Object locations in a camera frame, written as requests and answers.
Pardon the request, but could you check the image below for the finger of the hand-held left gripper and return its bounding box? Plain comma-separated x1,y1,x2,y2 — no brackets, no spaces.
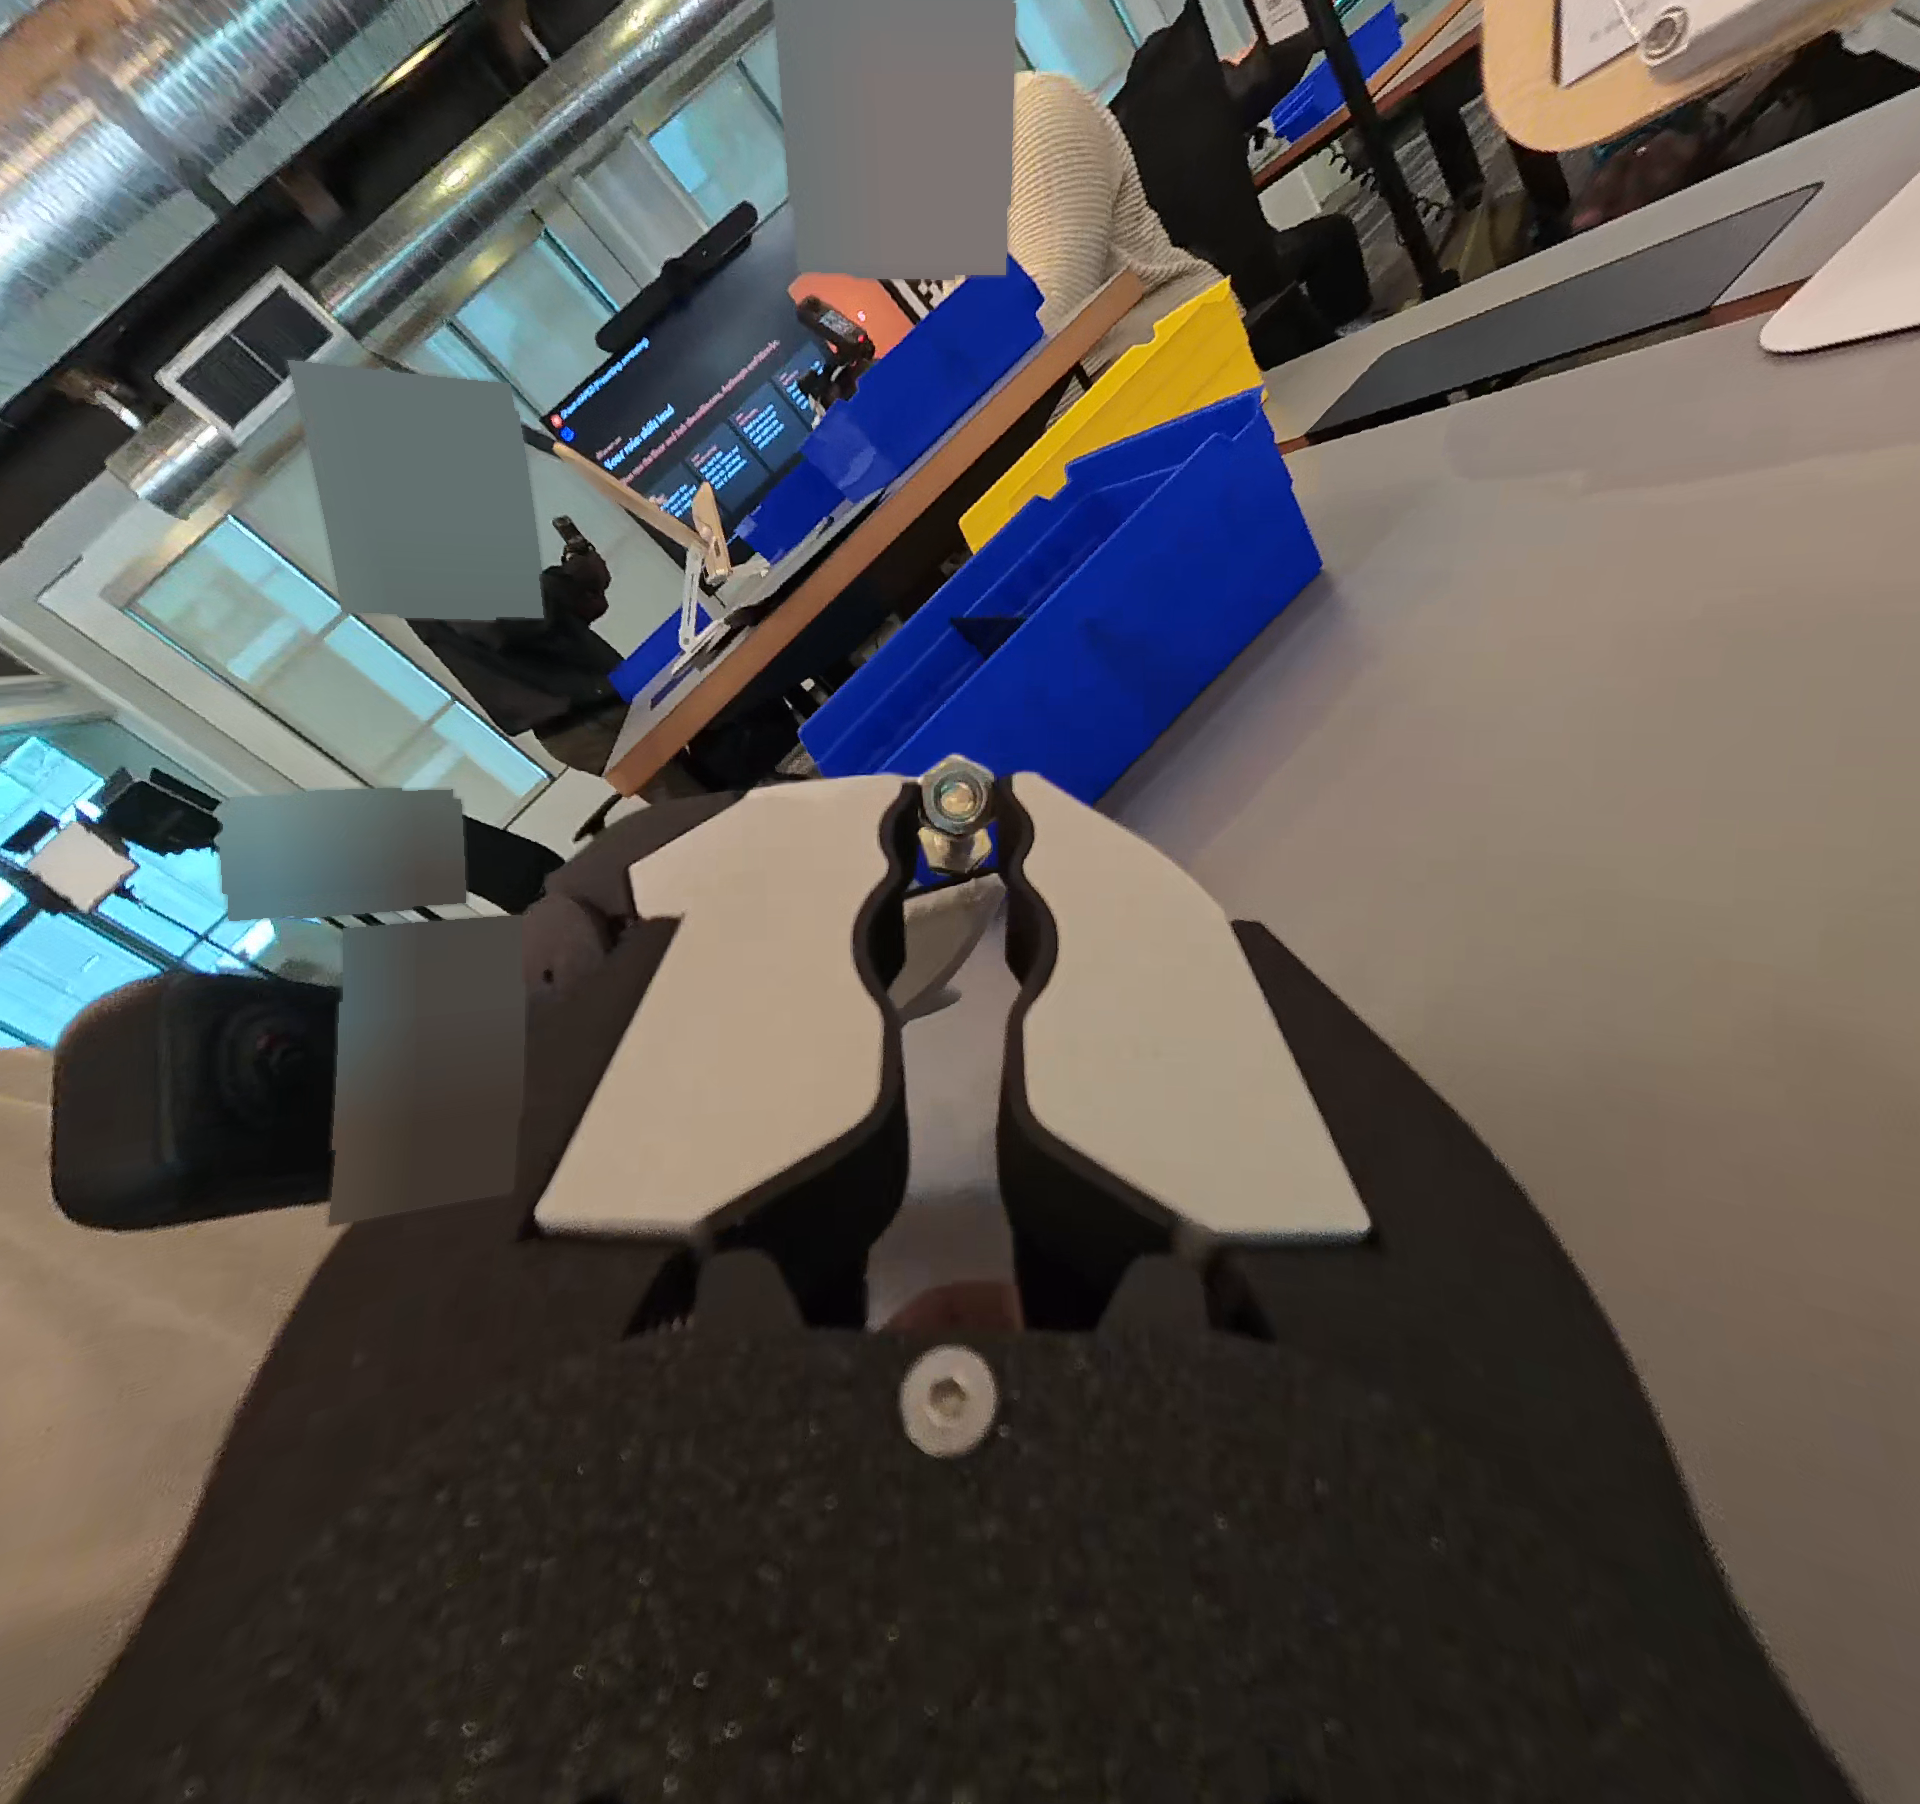
884,876,1003,1026
628,780,901,925

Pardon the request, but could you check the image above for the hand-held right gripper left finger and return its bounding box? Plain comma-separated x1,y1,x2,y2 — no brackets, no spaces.
532,780,920,1332

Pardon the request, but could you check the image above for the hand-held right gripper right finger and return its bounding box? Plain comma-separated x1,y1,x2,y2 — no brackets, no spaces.
992,773,1373,1332

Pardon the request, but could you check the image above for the silver hex bolt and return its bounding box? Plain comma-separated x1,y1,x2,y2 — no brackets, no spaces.
913,775,994,888

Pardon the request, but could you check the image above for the blue plastic bin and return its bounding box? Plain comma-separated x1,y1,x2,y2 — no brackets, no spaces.
1268,4,1405,141
798,390,1326,808
802,259,1046,504

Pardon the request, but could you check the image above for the person's right hand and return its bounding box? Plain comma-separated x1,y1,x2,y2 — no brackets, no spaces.
897,1275,1024,1337

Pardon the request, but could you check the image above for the wooden office desk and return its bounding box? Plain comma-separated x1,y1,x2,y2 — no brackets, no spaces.
603,266,1145,805
1253,0,1487,291

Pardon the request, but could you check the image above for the dark display screen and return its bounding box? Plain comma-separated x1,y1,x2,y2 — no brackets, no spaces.
543,327,824,528

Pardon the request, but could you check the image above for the yellow plastic bin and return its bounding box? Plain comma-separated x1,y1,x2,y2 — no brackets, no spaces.
960,277,1269,553

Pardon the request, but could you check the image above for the black speaker bar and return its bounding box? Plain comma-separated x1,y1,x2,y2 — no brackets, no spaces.
593,201,763,355

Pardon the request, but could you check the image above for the white ceiling vent box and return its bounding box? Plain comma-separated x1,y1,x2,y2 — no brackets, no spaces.
153,266,359,438

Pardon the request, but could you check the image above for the black office chair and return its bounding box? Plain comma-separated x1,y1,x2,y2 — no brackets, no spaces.
1110,0,1368,337

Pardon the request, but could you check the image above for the silver ventilation duct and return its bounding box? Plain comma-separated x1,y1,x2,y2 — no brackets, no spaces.
0,0,632,313
308,19,786,323

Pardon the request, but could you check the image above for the dark desk cable cover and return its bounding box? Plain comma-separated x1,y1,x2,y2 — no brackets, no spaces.
1304,180,1825,444

